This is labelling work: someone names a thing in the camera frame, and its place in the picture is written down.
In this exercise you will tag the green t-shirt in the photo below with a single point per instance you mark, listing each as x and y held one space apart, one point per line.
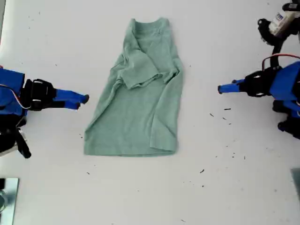
138 117

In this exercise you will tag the black camera stalk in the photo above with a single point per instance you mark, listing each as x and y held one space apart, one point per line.
277 49
24 147

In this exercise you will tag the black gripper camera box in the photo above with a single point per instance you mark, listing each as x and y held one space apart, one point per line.
280 22
8 145

